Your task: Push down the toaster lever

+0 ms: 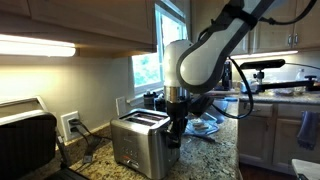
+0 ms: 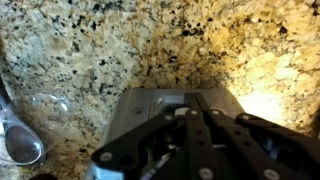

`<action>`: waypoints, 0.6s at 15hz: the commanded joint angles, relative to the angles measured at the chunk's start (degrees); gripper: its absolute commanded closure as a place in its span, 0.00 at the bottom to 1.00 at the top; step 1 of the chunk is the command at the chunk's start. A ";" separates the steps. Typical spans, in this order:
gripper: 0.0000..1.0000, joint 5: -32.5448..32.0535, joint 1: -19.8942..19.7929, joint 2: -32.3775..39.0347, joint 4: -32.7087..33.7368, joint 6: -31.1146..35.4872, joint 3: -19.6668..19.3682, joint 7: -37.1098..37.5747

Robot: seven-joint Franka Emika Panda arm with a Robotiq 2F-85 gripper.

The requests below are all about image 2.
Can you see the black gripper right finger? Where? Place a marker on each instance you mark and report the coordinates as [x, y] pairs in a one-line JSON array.
[[253, 146]]

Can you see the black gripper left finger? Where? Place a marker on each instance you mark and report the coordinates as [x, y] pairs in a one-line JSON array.
[[160, 143]]

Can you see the stainless steel two-slot toaster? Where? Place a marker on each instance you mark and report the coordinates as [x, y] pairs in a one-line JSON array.
[[133, 110]]

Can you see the clear wine glass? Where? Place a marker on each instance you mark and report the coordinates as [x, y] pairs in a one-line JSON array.
[[36, 126]]

